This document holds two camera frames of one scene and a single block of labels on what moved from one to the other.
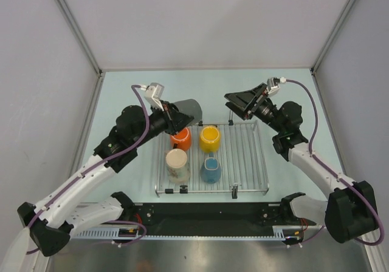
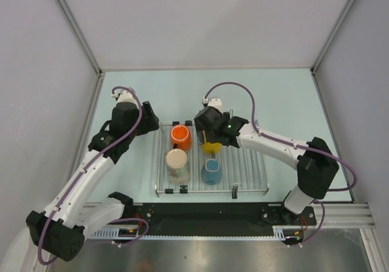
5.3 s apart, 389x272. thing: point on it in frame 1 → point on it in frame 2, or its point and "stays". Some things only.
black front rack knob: x=183 y=190 stays
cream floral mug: x=176 y=160 stays
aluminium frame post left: x=63 y=5 stays
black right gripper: x=242 y=99 → x=200 y=133
